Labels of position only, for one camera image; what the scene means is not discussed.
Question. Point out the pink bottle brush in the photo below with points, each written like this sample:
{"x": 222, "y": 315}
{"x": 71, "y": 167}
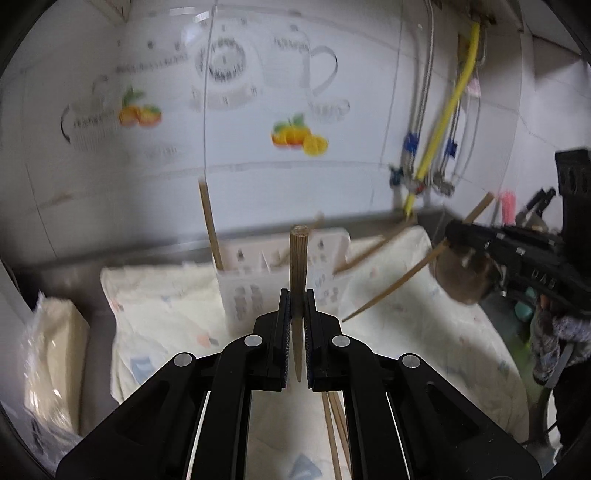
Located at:
{"x": 508, "y": 207}

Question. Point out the beige wrapped tissue pack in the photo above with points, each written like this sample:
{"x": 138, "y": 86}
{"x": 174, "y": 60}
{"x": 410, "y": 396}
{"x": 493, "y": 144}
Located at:
{"x": 51, "y": 350}

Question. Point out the cream quilted printed cloth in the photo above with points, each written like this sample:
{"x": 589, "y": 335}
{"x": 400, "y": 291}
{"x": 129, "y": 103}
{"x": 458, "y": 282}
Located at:
{"x": 415, "y": 355}

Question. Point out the wooden chopstick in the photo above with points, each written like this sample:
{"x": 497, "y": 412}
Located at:
{"x": 299, "y": 277}
{"x": 392, "y": 288}
{"x": 374, "y": 247}
{"x": 210, "y": 226}

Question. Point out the pink wall hook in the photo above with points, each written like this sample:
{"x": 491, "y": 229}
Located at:
{"x": 473, "y": 87}

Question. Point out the stainless steel pot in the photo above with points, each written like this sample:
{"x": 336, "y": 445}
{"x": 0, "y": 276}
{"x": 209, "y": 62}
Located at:
{"x": 457, "y": 282}

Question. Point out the person's right hand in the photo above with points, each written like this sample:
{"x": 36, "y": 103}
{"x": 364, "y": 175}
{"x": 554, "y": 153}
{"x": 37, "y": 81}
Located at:
{"x": 570, "y": 330}

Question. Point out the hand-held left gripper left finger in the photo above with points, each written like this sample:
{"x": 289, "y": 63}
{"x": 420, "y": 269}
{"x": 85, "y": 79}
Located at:
{"x": 284, "y": 344}

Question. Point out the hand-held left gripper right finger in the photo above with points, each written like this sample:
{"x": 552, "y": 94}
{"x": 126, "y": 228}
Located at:
{"x": 310, "y": 344}

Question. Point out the metal angle valve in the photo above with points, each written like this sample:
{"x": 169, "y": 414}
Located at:
{"x": 443, "y": 183}

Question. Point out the pile of brown chopsticks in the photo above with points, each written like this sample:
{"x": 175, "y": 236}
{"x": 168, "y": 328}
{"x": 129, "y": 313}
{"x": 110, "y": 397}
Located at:
{"x": 333, "y": 443}

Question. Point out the orange fruit wall decal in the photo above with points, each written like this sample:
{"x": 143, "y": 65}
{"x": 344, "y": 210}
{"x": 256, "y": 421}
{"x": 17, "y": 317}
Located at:
{"x": 138, "y": 113}
{"x": 298, "y": 136}

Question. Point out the grey tea set wall decal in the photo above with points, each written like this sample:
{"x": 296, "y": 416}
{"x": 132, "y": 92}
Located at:
{"x": 226, "y": 69}

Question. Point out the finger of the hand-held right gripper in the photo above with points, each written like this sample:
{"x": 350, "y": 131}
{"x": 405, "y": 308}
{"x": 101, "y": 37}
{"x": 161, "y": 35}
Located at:
{"x": 471, "y": 235}

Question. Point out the beige plastic utensil holder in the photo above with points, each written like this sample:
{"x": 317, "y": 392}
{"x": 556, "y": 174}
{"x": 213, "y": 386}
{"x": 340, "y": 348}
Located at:
{"x": 244, "y": 297}

